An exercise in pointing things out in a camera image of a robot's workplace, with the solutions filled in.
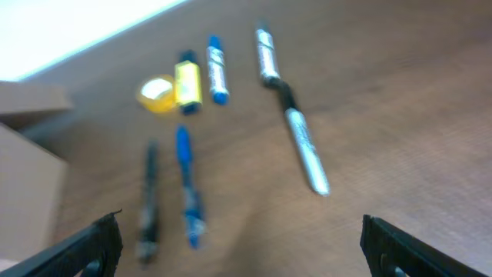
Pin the black whiteboard marker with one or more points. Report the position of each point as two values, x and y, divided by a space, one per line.
267 60

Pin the yellow tape roll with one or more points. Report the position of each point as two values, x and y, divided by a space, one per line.
157 94

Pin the yellow highlighter blue cap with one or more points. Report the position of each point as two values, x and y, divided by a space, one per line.
188 94

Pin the blue whiteboard marker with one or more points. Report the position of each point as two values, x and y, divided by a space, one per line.
216 71

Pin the black permanent marker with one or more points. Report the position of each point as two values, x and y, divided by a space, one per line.
310 159

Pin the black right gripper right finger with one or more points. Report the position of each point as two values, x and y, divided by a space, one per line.
391 252

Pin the black ballpoint pen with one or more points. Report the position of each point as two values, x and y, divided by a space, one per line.
149 227

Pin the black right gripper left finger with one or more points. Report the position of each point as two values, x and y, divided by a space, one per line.
93 251

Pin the brown cardboard box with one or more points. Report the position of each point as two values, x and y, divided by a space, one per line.
31 176

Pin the blue ballpoint pen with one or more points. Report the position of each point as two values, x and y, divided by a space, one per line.
193 208

